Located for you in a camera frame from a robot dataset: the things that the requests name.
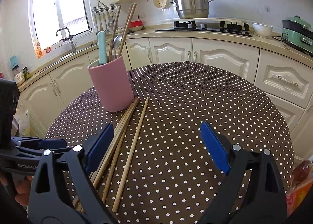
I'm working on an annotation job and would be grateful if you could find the teal handled knife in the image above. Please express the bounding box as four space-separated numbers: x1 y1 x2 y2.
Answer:
97 30 107 65

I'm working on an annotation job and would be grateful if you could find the short wooden chopstick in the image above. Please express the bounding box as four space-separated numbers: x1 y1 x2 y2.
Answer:
119 3 138 57

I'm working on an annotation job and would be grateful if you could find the chrome kitchen faucet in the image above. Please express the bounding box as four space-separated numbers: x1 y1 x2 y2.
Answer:
56 27 77 53

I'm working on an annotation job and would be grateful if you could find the person's left hand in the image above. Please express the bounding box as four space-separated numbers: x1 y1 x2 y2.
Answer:
15 176 33 207

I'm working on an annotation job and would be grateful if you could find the jar with white label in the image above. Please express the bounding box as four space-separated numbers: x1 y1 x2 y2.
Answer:
12 65 25 87

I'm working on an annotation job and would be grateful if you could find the stainless steel sink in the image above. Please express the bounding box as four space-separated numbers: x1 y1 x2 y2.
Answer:
36 41 98 74

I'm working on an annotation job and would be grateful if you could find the pink utensil holder cup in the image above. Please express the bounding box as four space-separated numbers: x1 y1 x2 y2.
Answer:
87 57 134 112

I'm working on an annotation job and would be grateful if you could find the brown polka dot tablecloth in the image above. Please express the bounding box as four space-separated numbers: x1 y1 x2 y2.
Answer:
45 61 295 224

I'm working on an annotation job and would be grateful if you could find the metal spoon in cup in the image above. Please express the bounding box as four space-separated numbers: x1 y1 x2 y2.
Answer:
113 36 122 59

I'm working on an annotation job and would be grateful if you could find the window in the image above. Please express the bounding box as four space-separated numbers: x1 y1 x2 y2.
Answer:
30 0 91 49

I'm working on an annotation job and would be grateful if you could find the red and white bowl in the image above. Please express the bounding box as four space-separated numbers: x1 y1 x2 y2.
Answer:
129 20 144 32

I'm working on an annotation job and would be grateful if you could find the white bowl on counter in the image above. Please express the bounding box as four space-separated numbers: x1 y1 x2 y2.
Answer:
251 22 273 38

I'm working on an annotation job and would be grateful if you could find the black gas stove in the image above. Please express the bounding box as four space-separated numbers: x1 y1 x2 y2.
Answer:
154 20 253 37

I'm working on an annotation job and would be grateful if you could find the green electric cooker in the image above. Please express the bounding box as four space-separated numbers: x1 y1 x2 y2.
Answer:
281 15 312 57

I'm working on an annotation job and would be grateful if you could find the stainless steel steamer pot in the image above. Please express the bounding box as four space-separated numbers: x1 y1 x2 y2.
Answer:
171 0 214 19

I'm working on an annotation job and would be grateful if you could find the wall utensil rack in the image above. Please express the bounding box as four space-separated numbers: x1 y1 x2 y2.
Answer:
91 0 121 37

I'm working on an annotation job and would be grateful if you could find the cream strainer plate on wall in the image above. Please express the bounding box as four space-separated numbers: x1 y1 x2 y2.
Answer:
152 0 171 9

